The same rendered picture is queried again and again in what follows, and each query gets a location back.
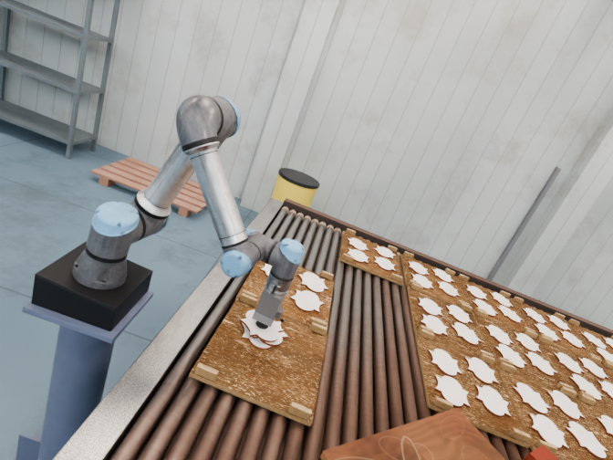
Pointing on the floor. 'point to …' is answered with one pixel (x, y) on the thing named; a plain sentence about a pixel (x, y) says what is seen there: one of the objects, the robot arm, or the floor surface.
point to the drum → (295, 186)
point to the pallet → (124, 168)
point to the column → (72, 379)
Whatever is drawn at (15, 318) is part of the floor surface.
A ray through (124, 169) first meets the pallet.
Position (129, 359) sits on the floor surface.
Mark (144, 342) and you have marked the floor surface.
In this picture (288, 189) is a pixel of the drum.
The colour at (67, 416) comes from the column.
